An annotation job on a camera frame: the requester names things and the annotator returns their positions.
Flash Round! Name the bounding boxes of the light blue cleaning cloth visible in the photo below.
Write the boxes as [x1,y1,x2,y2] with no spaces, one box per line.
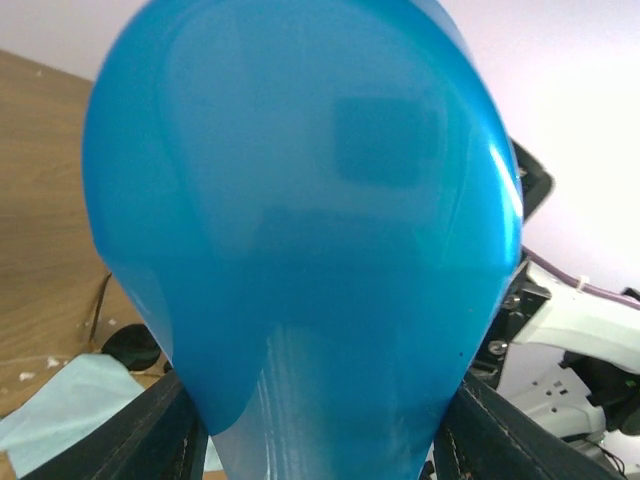
[0,352,224,479]

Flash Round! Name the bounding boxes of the black round sunglasses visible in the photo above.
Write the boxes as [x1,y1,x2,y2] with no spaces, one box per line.
[87,272,171,374]

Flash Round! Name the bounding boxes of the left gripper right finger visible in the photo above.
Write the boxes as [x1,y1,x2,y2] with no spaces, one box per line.
[434,377,621,480]

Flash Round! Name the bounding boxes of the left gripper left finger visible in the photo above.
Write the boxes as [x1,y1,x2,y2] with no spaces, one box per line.
[26,370,208,480]

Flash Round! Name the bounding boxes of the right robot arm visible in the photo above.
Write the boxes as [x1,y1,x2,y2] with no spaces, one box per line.
[472,248,639,479]

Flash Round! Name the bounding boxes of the blue translucent glasses case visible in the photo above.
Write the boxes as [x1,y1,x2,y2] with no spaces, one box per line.
[82,1,523,479]

